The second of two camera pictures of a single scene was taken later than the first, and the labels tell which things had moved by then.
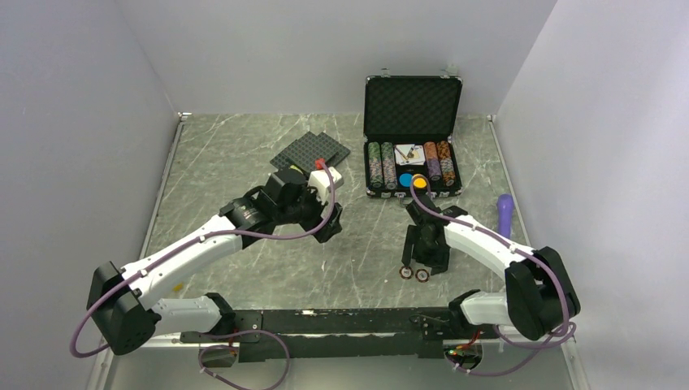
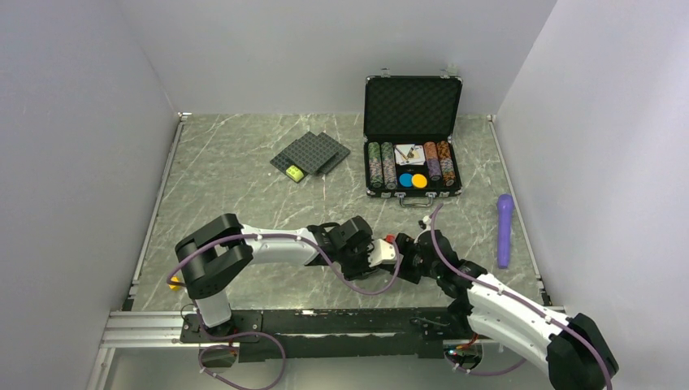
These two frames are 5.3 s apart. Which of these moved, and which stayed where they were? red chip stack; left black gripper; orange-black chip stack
Moved: left black gripper
Stayed: orange-black chip stack; red chip stack
